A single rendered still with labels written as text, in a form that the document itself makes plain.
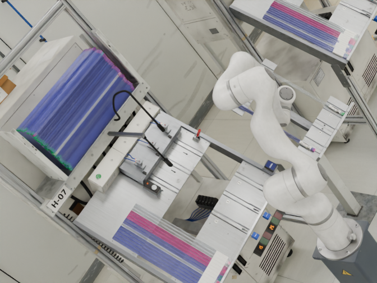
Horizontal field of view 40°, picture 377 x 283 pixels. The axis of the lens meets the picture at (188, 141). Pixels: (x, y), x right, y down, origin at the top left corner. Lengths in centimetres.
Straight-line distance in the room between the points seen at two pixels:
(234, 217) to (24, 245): 195
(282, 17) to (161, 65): 171
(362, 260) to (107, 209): 112
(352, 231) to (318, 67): 136
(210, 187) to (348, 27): 117
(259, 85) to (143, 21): 272
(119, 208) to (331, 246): 96
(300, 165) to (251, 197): 67
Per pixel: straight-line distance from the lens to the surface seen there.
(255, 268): 294
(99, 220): 243
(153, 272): 234
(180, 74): 459
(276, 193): 188
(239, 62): 191
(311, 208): 196
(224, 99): 183
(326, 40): 297
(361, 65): 362
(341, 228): 207
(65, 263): 414
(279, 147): 184
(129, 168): 244
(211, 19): 317
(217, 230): 240
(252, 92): 180
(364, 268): 218
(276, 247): 305
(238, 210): 244
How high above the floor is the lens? 233
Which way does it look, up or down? 30 degrees down
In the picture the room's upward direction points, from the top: 42 degrees counter-clockwise
